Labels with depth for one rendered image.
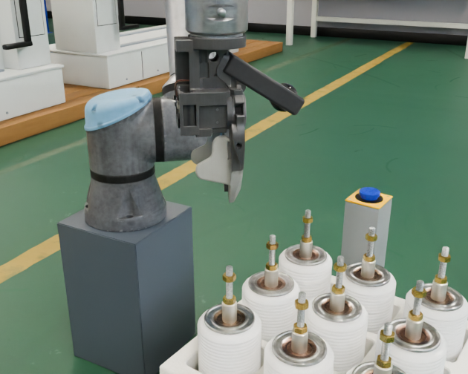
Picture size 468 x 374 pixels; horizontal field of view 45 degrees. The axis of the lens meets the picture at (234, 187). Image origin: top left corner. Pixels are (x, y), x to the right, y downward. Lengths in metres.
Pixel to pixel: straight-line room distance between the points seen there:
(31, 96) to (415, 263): 1.90
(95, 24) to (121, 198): 2.24
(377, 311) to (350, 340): 0.12
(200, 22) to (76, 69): 2.67
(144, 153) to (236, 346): 0.37
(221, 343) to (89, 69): 2.57
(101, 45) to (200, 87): 2.53
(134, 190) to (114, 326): 0.27
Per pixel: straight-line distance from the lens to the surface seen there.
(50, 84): 2.87
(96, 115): 0.97
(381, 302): 0.97
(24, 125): 2.67
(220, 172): 0.72
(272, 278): 0.93
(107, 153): 0.98
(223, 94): 0.68
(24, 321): 1.37
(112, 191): 1.01
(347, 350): 0.89
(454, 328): 0.95
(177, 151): 0.99
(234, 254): 1.55
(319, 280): 1.01
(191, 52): 0.69
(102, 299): 1.09
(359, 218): 1.12
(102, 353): 1.17
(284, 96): 0.72
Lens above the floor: 0.75
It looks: 22 degrees down
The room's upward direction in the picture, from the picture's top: straight up
